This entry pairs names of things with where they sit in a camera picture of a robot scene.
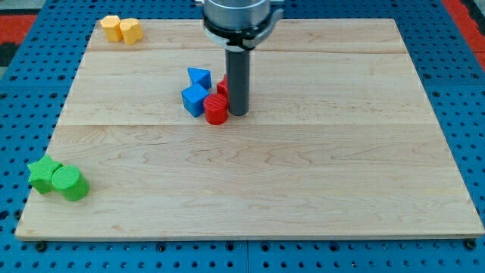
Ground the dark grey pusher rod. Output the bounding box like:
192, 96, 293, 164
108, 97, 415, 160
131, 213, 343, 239
225, 50, 250, 116

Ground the blue cube block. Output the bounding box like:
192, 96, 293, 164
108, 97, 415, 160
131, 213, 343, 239
181, 83, 209, 118

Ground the yellow heart block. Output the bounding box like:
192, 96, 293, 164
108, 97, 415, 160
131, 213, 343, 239
120, 18, 144, 45

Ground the light wooden board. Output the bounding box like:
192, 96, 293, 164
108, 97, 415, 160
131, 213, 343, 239
16, 19, 484, 242

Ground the yellow hexagon block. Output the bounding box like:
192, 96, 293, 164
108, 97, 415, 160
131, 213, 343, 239
100, 15, 123, 42

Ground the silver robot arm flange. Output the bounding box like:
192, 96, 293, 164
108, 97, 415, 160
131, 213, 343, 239
202, 0, 284, 52

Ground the blue triangle block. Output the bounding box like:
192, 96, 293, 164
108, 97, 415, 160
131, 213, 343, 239
187, 67, 212, 89

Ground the green cylinder block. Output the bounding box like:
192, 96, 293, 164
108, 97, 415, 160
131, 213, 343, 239
52, 165, 89, 202

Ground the red cylinder block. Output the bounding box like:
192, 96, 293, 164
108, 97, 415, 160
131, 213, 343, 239
203, 93, 228, 125

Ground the red block behind rod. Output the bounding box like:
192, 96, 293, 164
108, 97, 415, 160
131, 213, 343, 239
217, 74, 228, 99

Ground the green star block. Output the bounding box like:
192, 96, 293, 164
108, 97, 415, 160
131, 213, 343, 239
27, 154, 63, 194

